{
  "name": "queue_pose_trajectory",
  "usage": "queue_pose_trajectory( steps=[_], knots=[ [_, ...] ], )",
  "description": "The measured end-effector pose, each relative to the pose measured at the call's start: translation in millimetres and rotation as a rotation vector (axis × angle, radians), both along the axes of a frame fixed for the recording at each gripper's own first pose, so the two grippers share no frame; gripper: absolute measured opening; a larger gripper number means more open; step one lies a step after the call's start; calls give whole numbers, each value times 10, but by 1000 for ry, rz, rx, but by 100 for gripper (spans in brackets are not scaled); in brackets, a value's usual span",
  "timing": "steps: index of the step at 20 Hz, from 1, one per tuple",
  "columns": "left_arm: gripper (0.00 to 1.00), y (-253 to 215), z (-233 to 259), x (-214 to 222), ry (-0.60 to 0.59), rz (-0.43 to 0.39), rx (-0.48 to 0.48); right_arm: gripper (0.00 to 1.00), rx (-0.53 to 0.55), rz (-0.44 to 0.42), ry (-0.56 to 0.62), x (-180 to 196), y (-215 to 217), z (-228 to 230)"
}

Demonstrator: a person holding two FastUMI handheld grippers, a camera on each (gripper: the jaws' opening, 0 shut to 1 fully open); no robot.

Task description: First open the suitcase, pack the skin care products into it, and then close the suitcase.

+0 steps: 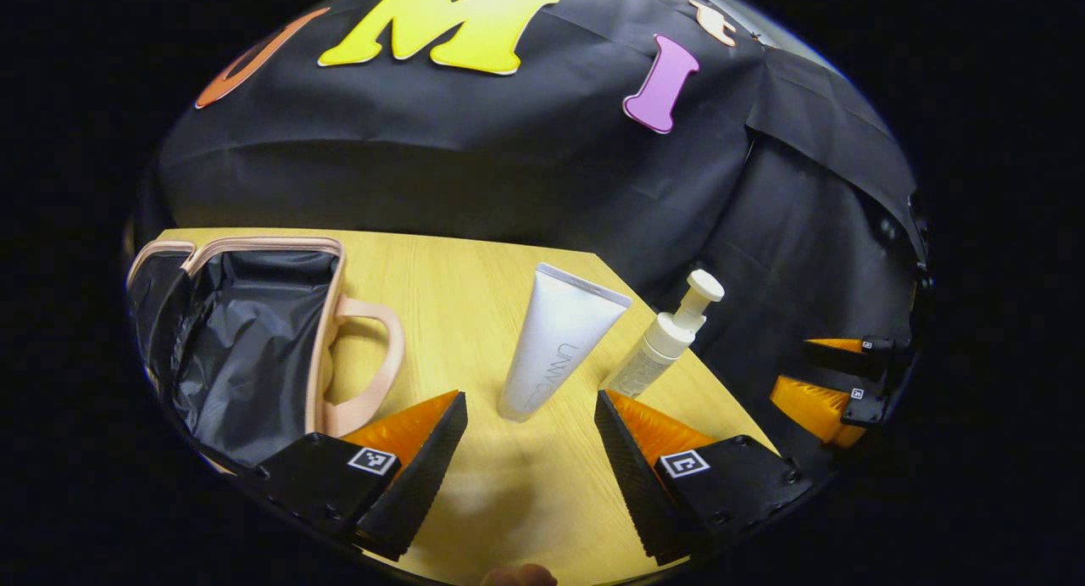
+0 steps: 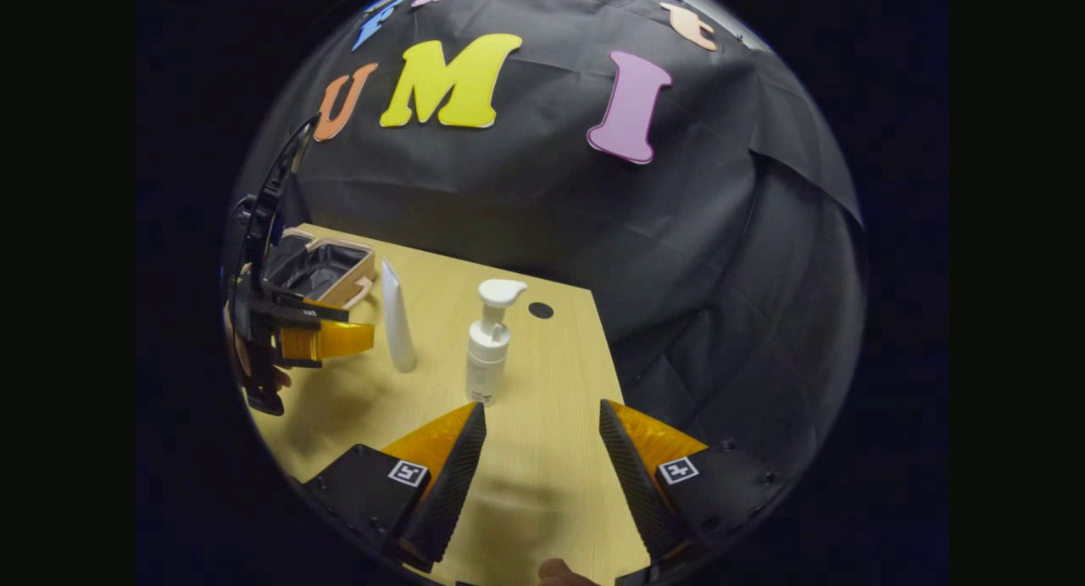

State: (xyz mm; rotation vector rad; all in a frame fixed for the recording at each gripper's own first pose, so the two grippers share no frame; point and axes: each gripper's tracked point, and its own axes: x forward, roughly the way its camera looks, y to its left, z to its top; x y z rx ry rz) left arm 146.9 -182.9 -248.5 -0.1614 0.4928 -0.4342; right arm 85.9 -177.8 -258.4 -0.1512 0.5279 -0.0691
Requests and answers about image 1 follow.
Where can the black backdrop cloth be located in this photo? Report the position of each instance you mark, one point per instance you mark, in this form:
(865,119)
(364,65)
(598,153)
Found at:
(509,145)

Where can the pink suitcase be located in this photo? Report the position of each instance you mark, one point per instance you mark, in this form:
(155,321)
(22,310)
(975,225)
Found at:
(246,332)

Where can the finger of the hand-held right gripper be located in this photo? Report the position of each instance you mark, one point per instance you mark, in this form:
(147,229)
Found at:
(856,357)
(814,404)

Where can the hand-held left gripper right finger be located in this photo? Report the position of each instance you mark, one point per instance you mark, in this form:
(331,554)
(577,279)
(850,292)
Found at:
(631,476)

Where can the white cosmetic tube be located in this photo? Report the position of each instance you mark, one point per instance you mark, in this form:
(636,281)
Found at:
(551,340)

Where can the white pump bottle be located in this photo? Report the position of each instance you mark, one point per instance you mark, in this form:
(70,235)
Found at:
(657,348)

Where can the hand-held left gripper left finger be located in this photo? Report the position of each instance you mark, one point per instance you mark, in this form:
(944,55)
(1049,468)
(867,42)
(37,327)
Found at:
(424,476)

